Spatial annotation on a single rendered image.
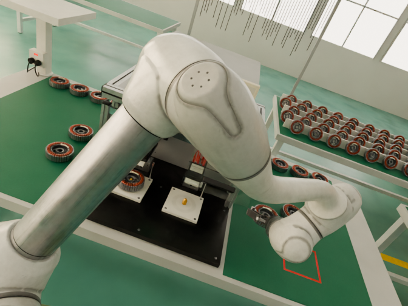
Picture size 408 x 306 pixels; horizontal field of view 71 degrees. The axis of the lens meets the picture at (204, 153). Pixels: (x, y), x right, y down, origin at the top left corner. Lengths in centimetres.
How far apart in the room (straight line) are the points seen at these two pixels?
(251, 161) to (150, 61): 24
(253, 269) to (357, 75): 702
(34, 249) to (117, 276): 123
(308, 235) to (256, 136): 49
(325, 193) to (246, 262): 53
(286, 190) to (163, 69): 35
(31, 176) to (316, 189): 104
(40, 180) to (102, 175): 73
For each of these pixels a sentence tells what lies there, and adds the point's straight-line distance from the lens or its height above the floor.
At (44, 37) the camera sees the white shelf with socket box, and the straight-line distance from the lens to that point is 202.
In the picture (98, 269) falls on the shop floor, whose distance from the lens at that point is 191.
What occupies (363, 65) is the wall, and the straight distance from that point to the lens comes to 786.
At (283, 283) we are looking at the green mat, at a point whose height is 75.
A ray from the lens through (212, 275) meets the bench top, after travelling 110.
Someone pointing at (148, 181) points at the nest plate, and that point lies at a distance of 128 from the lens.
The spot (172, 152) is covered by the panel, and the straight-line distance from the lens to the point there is 140.
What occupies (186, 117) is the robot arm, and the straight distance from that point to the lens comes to 38.
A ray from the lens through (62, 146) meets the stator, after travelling 142.
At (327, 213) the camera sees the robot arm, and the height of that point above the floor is 118.
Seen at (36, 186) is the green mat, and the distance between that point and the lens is 127.
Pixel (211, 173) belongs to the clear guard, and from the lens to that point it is 97.
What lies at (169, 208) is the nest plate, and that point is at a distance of 119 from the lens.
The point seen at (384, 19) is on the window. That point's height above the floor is 176.
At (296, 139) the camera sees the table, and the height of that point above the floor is 75.
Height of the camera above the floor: 162
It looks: 32 degrees down
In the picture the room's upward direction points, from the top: 21 degrees clockwise
